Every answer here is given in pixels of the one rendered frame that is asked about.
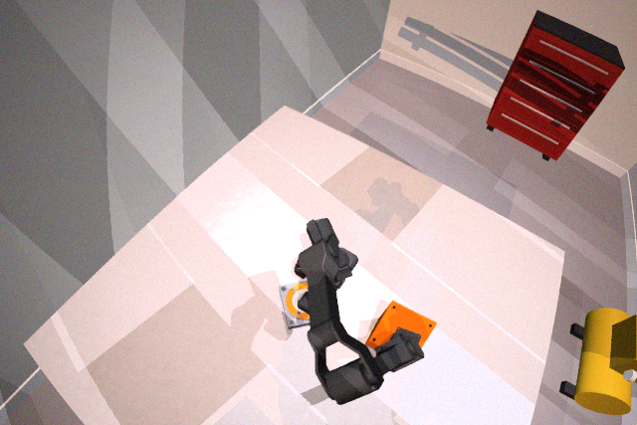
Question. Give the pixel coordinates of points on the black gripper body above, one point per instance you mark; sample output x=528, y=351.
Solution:
x=303, y=302

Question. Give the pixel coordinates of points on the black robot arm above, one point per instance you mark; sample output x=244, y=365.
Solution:
x=323, y=263

